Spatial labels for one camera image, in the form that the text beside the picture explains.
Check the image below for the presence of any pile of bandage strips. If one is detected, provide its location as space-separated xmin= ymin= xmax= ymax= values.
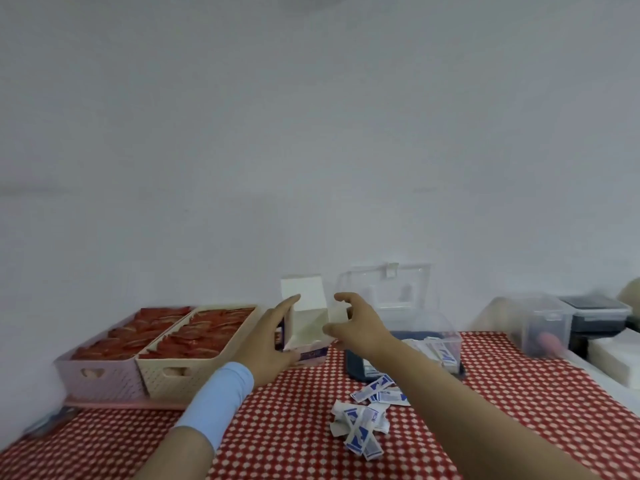
xmin=329 ymin=373 xmax=412 ymax=462

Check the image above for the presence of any pink perforated plastic basket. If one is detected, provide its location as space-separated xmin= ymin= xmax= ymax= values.
xmin=55 ymin=307 xmax=199 ymax=403

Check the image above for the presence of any red white checked tablecloth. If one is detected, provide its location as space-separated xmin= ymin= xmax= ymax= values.
xmin=0 ymin=330 xmax=640 ymax=480

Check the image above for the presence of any dark grey object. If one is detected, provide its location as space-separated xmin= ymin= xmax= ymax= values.
xmin=22 ymin=407 xmax=84 ymax=441

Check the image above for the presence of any pink plastic tray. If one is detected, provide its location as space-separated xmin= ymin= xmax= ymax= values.
xmin=63 ymin=397 xmax=192 ymax=411

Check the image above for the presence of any person's right hand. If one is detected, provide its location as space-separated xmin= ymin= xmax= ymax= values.
xmin=322 ymin=292 xmax=402 ymax=369

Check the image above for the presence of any light blue wristband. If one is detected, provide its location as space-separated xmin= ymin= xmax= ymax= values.
xmin=173 ymin=362 xmax=256 ymax=453

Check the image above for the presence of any black flat object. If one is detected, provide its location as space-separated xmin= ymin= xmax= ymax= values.
xmin=557 ymin=294 xmax=634 ymax=359

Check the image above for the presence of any blue white cardboard box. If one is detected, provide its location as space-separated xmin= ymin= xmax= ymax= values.
xmin=275 ymin=274 xmax=352 ymax=368

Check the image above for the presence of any pile of red packets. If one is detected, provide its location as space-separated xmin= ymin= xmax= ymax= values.
xmin=139 ymin=308 xmax=256 ymax=359
xmin=69 ymin=307 xmax=194 ymax=361

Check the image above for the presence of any beige round object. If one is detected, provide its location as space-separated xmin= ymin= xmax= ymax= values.
xmin=617 ymin=277 xmax=640 ymax=317

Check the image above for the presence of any clear storage box blue base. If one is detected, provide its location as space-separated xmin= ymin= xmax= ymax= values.
xmin=337 ymin=262 xmax=466 ymax=383

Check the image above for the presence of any cream perforated plastic basket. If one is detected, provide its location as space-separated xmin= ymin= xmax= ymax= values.
xmin=135 ymin=304 xmax=264 ymax=401

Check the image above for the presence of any person's left hand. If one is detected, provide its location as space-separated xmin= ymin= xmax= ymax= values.
xmin=232 ymin=293 xmax=303 ymax=391

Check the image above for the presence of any row of bandage stacks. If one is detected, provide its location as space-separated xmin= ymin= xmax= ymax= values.
xmin=363 ymin=337 xmax=461 ymax=378

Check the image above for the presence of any person's right forearm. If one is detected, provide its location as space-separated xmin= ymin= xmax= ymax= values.
xmin=377 ymin=338 xmax=601 ymax=480

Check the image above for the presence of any clear plastic container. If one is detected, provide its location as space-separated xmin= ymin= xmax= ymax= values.
xmin=475 ymin=293 xmax=575 ymax=361

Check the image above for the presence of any person's left forearm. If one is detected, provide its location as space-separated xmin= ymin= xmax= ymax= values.
xmin=123 ymin=427 xmax=217 ymax=480

